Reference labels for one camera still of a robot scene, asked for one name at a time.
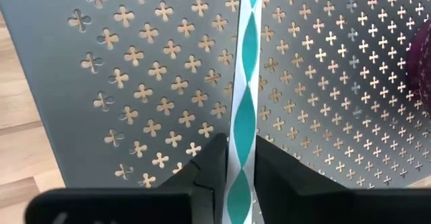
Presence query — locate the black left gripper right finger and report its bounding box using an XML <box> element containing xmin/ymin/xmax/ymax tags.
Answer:
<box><xmin>253</xmin><ymin>135</ymin><xmax>351</xmax><ymax>224</ymax></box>

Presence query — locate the teal-handled table knife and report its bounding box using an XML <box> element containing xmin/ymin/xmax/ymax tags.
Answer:
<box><xmin>221</xmin><ymin>0</ymin><xmax>264</xmax><ymax>224</ymax></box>

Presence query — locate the grey perforated metal shelf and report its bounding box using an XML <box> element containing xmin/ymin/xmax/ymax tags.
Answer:
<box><xmin>0</xmin><ymin>0</ymin><xmax>431</xmax><ymax>190</ymax></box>

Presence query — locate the purple plastic colander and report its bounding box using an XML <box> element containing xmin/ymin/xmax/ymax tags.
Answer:
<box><xmin>405</xmin><ymin>19</ymin><xmax>431</xmax><ymax>117</ymax></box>

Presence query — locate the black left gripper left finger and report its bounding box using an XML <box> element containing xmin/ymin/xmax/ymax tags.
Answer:
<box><xmin>157</xmin><ymin>133</ymin><xmax>229</xmax><ymax>224</ymax></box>

